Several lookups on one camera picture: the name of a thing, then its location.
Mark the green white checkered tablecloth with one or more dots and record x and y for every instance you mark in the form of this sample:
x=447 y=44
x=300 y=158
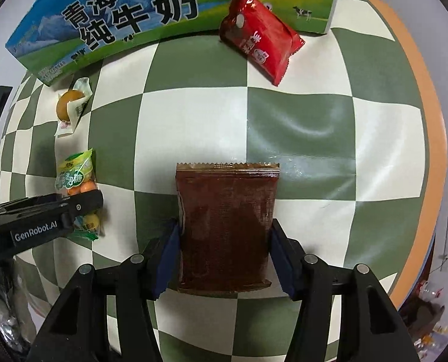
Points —
x=347 y=125

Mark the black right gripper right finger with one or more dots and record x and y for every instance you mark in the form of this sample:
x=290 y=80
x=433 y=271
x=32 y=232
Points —
x=371 y=328

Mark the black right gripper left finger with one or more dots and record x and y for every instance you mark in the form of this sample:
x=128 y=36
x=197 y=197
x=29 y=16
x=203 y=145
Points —
x=102 y=314

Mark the dark red packet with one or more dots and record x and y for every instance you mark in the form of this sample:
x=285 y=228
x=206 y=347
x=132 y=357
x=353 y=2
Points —
x=226 y=211

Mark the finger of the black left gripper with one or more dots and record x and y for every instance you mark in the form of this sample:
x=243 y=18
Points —
x=75 y=205

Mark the packaged brown braised egg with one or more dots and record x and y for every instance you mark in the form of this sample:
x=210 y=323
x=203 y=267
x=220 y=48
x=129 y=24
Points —
x=70 y=106

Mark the milk carton cardboard box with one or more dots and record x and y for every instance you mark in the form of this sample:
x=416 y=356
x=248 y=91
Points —
x=58 y=37

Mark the green orange candy packet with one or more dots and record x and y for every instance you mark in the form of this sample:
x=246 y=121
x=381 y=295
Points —
x=75 y=175

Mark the red shiny snack packet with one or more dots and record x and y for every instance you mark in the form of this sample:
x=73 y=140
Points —
x=251 y=28

